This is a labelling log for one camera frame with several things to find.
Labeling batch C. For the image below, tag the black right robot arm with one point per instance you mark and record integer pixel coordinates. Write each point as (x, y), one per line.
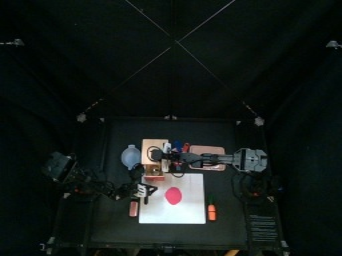
(248, 159)

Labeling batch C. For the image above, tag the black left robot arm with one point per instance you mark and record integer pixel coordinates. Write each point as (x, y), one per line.
(60, 165)

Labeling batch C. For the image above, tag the red drawer with wooden knob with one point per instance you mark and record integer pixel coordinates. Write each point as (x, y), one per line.
(153, 171)

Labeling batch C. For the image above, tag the flat red dough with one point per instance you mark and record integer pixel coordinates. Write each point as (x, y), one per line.
(173, 196)

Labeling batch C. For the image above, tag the light blue bowl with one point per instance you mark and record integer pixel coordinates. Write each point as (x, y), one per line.
(129, 158)

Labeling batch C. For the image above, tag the small rectangular toy block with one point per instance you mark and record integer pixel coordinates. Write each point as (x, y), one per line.
(133, 208)

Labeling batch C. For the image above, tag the brown wooden tray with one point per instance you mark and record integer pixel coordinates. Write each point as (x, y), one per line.
(208, 149)

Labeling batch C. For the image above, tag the white cutting board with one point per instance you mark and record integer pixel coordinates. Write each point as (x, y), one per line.
(187, 210)

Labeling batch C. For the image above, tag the orange toy carrot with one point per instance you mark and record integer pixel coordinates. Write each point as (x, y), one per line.
(211, 212)

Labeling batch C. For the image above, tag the black printed label plate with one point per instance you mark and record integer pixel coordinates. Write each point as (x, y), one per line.
(262, 230)

